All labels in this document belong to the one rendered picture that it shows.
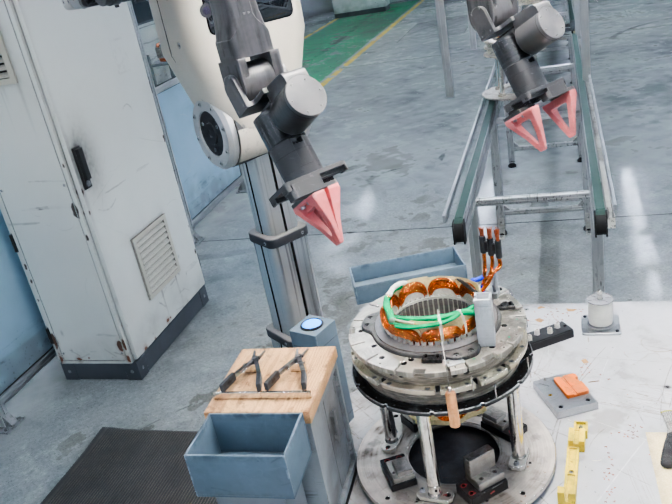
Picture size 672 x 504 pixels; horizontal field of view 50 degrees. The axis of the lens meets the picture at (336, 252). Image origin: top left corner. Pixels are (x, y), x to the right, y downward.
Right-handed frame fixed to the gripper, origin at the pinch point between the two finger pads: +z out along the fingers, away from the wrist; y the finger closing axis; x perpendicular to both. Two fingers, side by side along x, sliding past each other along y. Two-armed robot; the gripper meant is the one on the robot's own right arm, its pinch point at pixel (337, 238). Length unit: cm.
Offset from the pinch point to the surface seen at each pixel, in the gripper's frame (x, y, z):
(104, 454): 233, -4, 18
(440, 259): 50, 53, 10
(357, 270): 58, 36, 3
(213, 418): 38.4, -15.0, 15.3
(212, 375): 247, 56, 11
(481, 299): 9.1, 24.4, 18.2
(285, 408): 30.3, -5.9, 19.3
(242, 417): 34.8, -11.6, 17.4
